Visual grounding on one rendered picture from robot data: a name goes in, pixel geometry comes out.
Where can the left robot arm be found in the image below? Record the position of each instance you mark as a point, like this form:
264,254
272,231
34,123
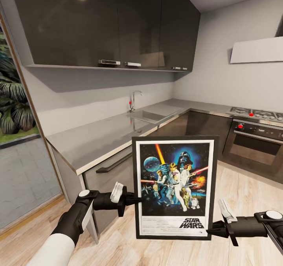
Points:
58,248

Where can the poster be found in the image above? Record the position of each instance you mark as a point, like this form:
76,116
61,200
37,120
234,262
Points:
176,175

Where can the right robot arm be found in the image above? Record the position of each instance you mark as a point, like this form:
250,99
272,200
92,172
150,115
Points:
262,224

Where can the oven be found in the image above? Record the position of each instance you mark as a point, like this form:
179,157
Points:
256,144

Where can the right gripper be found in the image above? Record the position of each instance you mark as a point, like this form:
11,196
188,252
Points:
240,228

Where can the drop in sink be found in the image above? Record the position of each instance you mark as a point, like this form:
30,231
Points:
153,114

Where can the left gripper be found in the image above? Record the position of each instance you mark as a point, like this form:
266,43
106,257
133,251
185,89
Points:
126,199

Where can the dishwasher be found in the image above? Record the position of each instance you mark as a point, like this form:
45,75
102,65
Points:
103,177

